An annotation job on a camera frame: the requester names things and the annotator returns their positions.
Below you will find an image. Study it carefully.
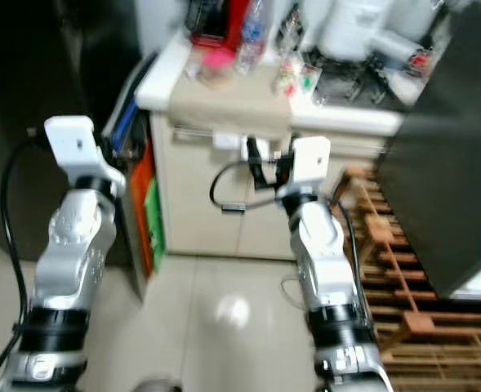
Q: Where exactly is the red box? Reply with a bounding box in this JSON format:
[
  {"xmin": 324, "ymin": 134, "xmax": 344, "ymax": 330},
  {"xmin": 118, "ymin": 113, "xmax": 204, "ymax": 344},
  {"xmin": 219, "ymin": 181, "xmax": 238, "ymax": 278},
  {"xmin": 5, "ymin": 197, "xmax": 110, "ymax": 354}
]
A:
[{"xmin": 187, "ymin": 0, "xmax": 253, "ymax": 48}]

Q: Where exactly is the blue cutting board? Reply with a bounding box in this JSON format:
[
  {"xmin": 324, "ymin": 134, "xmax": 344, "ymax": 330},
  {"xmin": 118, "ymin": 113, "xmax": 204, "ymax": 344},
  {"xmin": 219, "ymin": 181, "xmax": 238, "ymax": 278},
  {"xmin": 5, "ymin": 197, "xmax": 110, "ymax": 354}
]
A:
[{"xmin": 105, "ymin": 53, "xmax": 159, "ymax": 156}]

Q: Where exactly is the beige kitchen cabinet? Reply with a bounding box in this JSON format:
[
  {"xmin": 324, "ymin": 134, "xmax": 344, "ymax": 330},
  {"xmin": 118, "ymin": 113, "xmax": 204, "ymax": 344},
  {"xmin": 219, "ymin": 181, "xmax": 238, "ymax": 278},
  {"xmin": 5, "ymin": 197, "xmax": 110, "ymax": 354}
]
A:
[{"xmin": 136, "ymin": 33, "xmax": 404, "ymax": 262}]

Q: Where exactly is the green cutting board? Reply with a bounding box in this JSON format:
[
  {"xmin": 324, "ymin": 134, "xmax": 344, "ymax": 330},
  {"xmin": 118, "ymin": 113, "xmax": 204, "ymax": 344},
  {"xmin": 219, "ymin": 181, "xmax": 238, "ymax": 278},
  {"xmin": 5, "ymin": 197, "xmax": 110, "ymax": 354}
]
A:
[{"xmin": 145, "ymin": 178, "xmax": 167, "ymax": 272}]

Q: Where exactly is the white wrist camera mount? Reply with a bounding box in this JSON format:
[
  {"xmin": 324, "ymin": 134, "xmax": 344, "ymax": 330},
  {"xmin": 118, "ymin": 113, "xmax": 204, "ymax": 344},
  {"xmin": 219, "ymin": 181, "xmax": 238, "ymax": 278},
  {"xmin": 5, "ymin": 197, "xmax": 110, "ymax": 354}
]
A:
[
  {"xmin": 44, "ymin": 115, "xmax": 127, "ymax": 197},
  {"xmin": 275, "ymin": 136, "xmax": 332, "ymax": 201}
]

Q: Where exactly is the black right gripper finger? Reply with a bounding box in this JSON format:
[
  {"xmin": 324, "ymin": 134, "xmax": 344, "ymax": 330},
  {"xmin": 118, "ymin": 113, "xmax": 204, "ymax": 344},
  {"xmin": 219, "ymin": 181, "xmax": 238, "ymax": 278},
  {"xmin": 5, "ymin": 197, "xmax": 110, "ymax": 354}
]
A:
[{"xmin": 244, "ymin": 136, "xmax": 265, "ymax": 189}]

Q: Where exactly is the black counter tray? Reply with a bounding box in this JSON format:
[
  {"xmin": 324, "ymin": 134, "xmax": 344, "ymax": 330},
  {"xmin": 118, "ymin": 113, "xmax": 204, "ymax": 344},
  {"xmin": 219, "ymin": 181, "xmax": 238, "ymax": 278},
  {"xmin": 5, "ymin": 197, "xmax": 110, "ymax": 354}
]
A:
[{"xmin": 310, "ymin": 61, "xmax": 425, "ymax": 111}]

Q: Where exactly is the beige counter cloth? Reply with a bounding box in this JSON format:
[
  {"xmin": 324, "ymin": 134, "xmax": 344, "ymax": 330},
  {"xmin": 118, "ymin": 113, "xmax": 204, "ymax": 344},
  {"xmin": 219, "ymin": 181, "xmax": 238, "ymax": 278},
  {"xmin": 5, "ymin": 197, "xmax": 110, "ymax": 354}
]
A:
[{"xmin": 169, "ymin": 72, "xmax": 296, "ymax": 138}]

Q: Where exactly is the orange cutting board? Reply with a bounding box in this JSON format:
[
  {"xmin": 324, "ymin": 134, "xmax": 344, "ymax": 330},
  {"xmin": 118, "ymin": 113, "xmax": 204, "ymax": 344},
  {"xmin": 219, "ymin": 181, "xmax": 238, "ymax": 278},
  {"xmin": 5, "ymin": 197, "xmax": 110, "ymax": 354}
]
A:
[{"xmin": 126, "ymin": 135, "xmax": 156, "ymax": 277}]

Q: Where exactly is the white paper tag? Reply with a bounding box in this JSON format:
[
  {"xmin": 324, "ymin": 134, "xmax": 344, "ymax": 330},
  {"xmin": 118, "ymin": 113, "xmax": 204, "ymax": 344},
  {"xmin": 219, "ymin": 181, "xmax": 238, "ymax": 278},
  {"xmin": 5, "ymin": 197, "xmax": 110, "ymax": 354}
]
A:
[{"xmin": 212, "ymin": 131, "xmax": 241, "ymax": 150}]

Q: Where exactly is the small grey fridge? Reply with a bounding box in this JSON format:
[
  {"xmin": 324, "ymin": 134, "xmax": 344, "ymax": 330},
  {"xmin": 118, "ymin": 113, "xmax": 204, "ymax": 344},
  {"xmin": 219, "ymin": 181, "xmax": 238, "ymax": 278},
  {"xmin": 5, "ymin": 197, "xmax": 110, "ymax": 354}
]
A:
[{"xmin": 375, "ymin": 0, "xmax": 481, "ymax": 301}]

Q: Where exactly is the small colourful label jar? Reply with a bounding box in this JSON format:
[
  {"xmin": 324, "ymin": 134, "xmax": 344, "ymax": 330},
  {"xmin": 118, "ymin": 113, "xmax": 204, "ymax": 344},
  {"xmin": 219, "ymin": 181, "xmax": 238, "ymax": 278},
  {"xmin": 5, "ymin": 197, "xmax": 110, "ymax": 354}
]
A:
[
  {"xmin": 273, "ymin": 53, "xmax": 300, "ymax": 100},
  {"xmin": 297, "ymin": 64, "xmax": 323, "ymax": 97}
]

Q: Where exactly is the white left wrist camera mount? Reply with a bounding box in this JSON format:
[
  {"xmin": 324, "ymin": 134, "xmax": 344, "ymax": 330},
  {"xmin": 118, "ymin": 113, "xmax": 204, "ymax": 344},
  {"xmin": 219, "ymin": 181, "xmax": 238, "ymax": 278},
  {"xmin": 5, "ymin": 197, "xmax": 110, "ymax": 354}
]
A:
[{"xmin": 44, "ymin": 115, "xmax": 127, "ymax": 197}]

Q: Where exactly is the silver towel rail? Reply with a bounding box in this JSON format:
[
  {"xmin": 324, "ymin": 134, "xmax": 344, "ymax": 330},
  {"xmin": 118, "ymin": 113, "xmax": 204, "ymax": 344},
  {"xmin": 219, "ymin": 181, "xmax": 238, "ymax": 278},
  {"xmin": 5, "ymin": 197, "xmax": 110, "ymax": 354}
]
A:
[{"xmin": 173, "ymin": 125, "xmax": 298, "ymax": 140}]

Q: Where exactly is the grey left robot leg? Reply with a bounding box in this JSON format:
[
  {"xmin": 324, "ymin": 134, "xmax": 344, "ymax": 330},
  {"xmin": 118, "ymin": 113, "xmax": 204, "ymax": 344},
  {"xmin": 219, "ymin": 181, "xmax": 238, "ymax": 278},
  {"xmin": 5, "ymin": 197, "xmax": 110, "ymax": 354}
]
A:
[{"xmin": 132, "ymin": 377, "xmax": 182, "ymax": 392}]

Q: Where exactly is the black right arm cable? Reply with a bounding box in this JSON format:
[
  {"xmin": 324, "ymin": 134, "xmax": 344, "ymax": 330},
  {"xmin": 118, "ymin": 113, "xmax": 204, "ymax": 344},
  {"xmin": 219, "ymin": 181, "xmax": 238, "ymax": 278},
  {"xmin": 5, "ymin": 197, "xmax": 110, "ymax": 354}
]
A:
[{"xmin": 209, "ymin": 159, "xmax": 370, "ymax": 327}]

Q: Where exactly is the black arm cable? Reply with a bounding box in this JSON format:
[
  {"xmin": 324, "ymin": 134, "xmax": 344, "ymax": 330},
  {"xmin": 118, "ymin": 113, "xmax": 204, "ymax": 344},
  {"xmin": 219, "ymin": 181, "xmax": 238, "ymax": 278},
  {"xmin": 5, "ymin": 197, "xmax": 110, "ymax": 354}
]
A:
[
  {"xmin": 0, "ymin": 135, "xmax": 49, "ymax": 392},
  {"xmin": 209, "ymin": 159, "xmax": 370, "ymax": 327}
]

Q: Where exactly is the wooden slatted rack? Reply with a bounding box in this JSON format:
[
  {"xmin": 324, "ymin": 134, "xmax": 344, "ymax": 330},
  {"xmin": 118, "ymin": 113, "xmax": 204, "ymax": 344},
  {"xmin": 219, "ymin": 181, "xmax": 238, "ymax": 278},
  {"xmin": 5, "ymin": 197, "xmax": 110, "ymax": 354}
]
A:
[{"xmin": 342, "ymin": 163, "xmax": 481, "ymax": 392}]

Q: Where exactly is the clear water bottle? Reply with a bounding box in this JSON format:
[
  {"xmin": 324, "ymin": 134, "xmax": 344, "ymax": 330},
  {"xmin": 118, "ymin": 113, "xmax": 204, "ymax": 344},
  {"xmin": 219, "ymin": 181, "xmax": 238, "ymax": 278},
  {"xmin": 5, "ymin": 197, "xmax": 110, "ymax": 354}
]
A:
[{"xmin": 234, "ymin": 0, "xmax": 271, "ymax": 76}]

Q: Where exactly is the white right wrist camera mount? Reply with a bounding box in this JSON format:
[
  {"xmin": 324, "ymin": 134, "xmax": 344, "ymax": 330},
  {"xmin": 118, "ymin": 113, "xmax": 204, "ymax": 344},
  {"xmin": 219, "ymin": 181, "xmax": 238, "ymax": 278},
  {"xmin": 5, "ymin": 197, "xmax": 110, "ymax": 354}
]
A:
[{"xmin": 275, "ymin": 136, "xmax": 332, "ymax": 201}]

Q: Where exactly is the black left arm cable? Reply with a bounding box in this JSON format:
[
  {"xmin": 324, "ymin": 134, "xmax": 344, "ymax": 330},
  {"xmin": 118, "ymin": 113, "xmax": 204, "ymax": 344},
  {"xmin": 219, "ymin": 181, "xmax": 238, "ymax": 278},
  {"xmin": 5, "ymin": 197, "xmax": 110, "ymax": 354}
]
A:
[{"xmin": 0, "ymin": 135, "xmax": 49, "ymax": 392}]

